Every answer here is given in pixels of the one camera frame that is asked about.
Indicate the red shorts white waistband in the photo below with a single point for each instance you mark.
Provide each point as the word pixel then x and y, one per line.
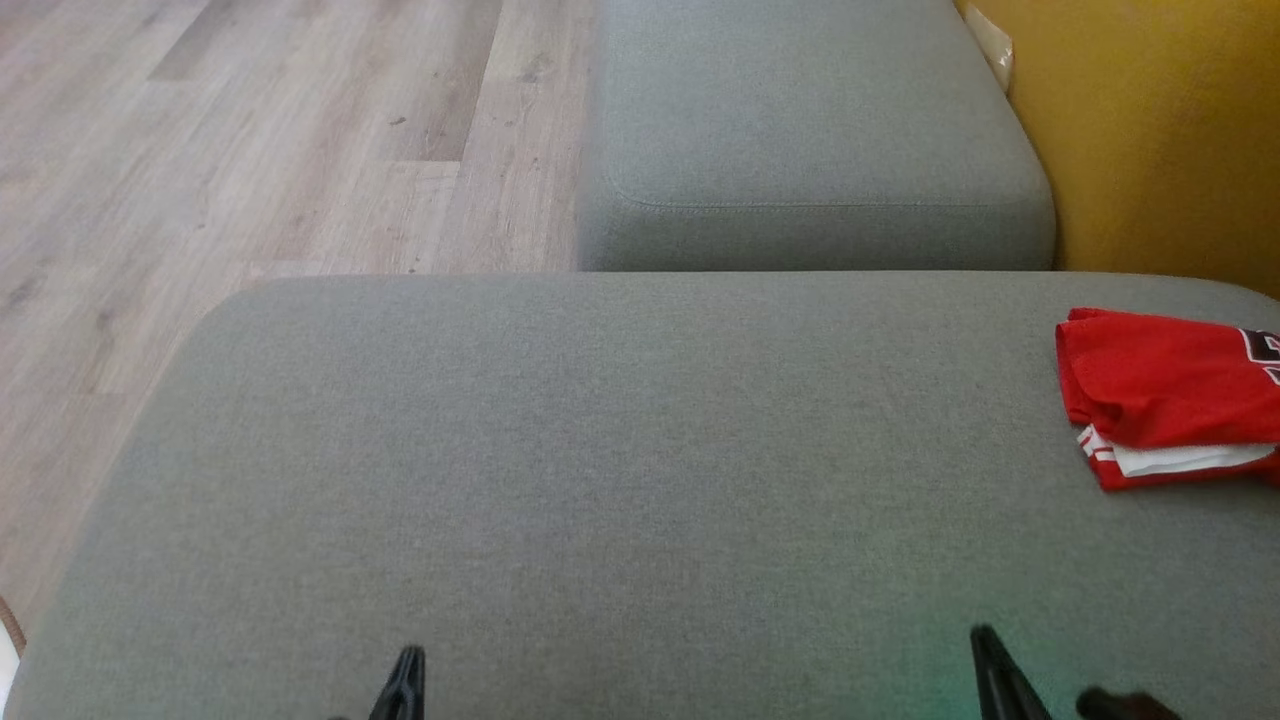
pixel 1180 462

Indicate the red shorts with white stripes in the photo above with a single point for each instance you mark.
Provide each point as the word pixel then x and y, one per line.
pixel 1160 380

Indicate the white object brown rim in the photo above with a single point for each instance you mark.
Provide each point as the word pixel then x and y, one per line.
pixel 6 650

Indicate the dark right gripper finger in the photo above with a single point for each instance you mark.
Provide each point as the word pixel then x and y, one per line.
pixel 993 690
pixel 1020 700

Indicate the large grey sofa seat cushion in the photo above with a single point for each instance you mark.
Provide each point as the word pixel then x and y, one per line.
pixel 600 500

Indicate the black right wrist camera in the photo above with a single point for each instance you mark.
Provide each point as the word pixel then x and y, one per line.
pixel 1125 706

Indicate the cream strip by wall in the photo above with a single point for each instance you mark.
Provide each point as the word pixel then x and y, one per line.
pixel 992 45

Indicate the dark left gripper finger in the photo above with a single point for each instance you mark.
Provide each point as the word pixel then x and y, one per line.
pixel 392 695
pixel 415 695

